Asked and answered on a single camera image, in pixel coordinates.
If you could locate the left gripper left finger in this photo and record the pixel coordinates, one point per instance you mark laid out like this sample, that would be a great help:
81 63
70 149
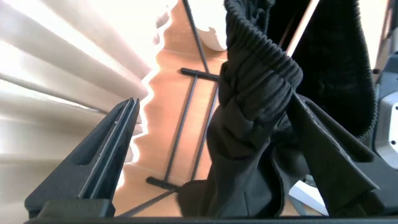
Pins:
62 193

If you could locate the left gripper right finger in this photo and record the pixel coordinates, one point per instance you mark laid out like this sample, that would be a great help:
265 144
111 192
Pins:
342 189

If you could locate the black shorts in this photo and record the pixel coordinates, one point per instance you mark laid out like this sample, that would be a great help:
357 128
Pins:
242 140

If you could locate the pink clothes hanger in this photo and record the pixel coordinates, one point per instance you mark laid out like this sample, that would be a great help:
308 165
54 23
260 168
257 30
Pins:
300 29

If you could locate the black clothes rack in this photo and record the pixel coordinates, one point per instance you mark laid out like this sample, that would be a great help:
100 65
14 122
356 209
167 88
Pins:
183 115

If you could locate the beige curtain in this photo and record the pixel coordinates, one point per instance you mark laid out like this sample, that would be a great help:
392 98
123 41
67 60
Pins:
62 62

